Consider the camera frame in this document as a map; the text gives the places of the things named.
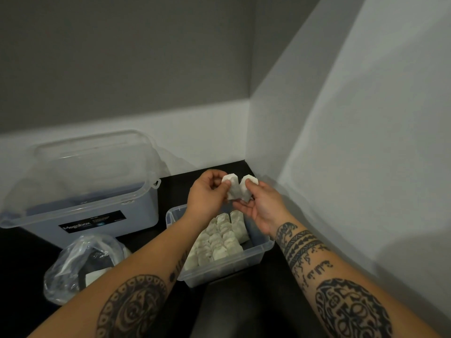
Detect person's right forearm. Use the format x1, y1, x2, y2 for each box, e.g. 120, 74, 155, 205
273, 221, 441, 338

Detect rows of white tea bags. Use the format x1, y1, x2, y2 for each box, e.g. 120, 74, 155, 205
183, 210, 251, 271

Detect person's right hand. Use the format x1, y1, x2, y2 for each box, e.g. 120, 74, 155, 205
232, 179, 295, 240

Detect person's left forearm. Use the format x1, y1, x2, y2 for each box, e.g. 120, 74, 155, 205
28, 214, 205, 338

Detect person's left hand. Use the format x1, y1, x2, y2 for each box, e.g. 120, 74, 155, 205
186, 169, 233, 226

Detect small clear plastic bin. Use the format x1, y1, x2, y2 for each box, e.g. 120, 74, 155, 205
166, 204, 275, 288

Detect clear plastic bag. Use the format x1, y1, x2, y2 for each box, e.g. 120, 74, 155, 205
43, 234, 133, 306

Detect clear storage box lid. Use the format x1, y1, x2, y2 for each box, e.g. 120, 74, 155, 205
0, 130, 162, 222

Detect large clear storage box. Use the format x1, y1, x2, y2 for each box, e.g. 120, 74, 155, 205
0, 179, 162, 250

